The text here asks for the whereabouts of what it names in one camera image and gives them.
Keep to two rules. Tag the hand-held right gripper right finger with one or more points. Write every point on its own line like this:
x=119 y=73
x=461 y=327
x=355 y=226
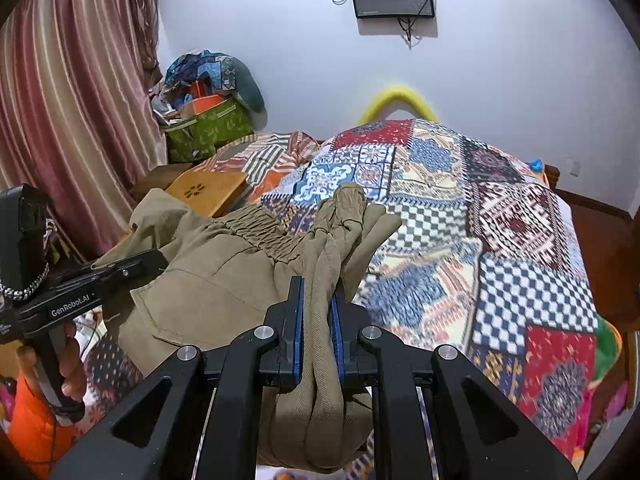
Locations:
x=341 y=345

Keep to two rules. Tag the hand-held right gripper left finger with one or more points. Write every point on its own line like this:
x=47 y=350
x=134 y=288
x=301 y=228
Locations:
x=298 y=320

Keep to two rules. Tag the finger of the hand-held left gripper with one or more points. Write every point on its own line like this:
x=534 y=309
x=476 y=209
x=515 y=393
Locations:
x=130 y=266

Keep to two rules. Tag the olive pants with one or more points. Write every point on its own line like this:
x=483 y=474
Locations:
x=210 y=280

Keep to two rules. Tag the person's left forearm orange sleeve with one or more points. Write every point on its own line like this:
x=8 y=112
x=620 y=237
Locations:
x=35 y=430

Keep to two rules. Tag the person's left hand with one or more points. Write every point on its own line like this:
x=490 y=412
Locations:
x=74 y=365

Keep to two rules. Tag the wooden side table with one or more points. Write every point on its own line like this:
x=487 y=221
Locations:
x=155 y=180

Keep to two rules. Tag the patchwork blanket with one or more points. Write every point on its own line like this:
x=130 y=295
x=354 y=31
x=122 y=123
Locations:
x=450 y=240

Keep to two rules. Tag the green leaf-print storage box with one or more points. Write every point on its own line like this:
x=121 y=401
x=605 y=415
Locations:
x=210 y=130

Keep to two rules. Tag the striped pink curtain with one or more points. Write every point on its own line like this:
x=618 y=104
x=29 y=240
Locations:
x=75 y=110

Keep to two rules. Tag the orange striped sheet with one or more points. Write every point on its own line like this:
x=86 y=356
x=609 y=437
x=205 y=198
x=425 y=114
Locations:
x=265 y=155

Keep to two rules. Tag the pile of clothes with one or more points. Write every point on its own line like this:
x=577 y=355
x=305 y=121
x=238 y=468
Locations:
x=215 y=72

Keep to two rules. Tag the yellow fuzzy headboard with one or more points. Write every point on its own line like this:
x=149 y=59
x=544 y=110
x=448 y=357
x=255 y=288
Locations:
x=397 y=96

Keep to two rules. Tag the green fleece blanket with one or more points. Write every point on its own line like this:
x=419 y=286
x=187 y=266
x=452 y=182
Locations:
x=607 y=350

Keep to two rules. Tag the wooden bed frame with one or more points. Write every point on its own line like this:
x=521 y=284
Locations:
x=551 y=176

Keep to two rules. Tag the wall outlet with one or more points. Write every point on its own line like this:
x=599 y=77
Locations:
x=575 y=168

